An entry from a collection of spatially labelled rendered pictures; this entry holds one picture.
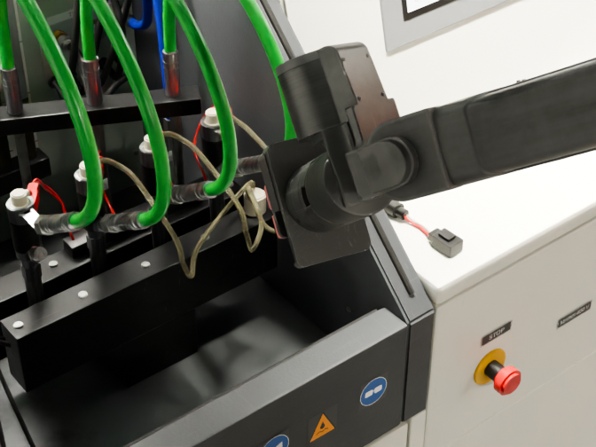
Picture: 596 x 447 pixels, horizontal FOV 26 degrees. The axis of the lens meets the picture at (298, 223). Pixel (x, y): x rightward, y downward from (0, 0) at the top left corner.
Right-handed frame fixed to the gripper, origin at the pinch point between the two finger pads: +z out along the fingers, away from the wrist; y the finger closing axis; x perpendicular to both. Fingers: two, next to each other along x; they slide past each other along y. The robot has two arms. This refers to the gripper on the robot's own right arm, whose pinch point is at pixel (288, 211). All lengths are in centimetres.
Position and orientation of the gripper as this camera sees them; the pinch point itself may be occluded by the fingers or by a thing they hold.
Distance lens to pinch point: 112.4
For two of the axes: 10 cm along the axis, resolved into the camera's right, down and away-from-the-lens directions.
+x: -9.2, 2.4, -3.0
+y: -2.7, -9.6, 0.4
